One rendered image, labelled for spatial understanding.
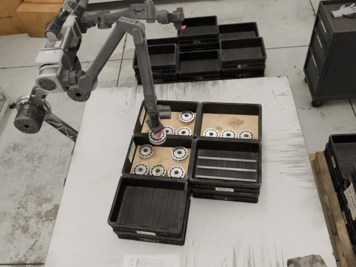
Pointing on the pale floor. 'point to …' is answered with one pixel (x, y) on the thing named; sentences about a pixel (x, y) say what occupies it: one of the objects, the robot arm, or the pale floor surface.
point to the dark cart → (331, 55)
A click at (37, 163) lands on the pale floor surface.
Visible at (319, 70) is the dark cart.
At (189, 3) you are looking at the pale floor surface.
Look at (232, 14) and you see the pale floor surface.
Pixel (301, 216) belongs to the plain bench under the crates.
